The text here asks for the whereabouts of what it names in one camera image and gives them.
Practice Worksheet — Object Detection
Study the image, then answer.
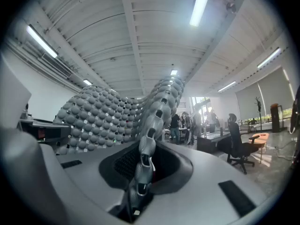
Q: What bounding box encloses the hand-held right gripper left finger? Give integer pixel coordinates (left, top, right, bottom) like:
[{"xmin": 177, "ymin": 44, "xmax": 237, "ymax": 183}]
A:
[{"xmin": 39, "ymin": 141, "xmax": 142, "ymax": 223}]

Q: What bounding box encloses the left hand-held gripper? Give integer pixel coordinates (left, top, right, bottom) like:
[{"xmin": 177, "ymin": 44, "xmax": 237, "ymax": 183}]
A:
[{"xmin": 0, "ymin": 52, "xmax": 72, "ymax": 220}]

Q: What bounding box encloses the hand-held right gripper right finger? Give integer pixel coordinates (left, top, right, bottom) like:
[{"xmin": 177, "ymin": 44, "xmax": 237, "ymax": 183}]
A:
[{"xmin": 140, "ymin": 141, "xmax": 268, "ymax": 225}]

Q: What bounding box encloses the dark desk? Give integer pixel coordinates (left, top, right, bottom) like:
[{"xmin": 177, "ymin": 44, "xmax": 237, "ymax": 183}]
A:
[{"xmin": 196, "ymin": 130, "xmax": 232, "ymax": 153}]

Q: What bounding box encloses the black office chair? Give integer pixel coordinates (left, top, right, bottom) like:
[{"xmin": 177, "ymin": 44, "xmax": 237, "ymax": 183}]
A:
[{"xmin": 217, "ymin": 113, "xmax": 260, "ymax": 174}]

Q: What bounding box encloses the round wooden table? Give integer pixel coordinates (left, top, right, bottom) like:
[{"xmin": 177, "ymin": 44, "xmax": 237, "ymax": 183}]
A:
[{"xmin": 249, "ymin": 132, "xmax": 270, "ymax": 164}]

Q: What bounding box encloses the ceiling air conditioner vent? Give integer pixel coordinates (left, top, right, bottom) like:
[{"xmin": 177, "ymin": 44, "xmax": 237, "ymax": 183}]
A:
[{"xmin": 41, "ymin": 52, "xmax": 74, "ymax": 78}]

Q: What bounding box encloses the grey window blind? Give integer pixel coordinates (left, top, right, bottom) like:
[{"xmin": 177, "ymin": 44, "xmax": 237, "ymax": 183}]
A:
[
  {"xmin": 257, "ymin": 67, "xmax": 296, "ymax": 117},
  {"xmin": 235, "ymin": 82, "xmax": 266, "ymax": 121}
]

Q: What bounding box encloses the dark coat rack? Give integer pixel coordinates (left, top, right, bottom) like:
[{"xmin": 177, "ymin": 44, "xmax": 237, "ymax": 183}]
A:
[{"xmin": 255, "ymin": 96, "xmax": 263, "ymax": 131}]

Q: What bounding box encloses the dark tall cabinet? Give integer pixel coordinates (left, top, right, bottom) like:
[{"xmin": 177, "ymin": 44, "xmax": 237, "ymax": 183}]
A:
[{"xmin": 270, "ymin": 104, "xmax": 281, "ymax": 133}]

